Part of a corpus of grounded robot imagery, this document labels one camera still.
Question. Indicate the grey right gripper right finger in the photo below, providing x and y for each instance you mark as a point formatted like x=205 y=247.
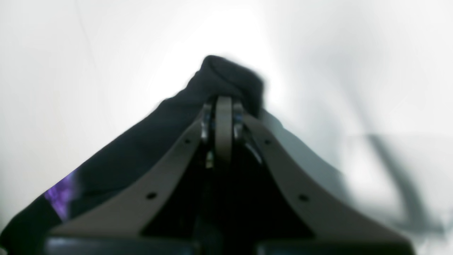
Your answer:
x=331 y=221

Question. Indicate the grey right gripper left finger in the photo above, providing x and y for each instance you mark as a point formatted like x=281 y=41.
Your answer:
x=128 y=213

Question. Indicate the black T-shirt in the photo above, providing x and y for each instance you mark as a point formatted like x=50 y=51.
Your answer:
x=130 y=155

